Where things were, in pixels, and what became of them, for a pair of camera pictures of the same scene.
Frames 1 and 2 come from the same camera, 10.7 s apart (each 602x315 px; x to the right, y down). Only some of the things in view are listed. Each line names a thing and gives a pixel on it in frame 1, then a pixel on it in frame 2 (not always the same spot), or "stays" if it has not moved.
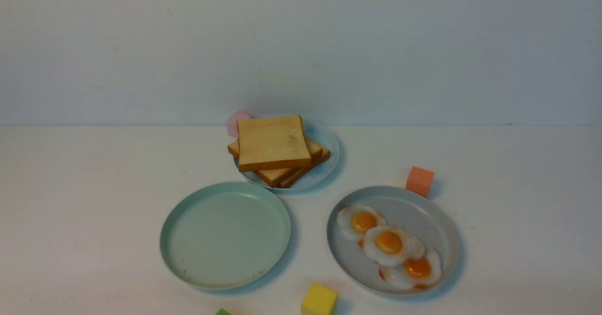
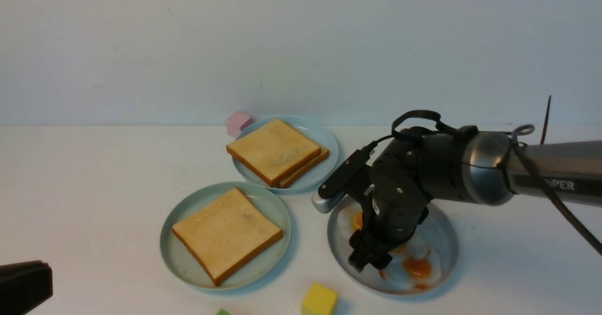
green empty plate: x=225 y=235 stays
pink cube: x=232 y=126 stays
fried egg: x=354 y=221 stays
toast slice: x=272 y=143 -> x=227 y=233
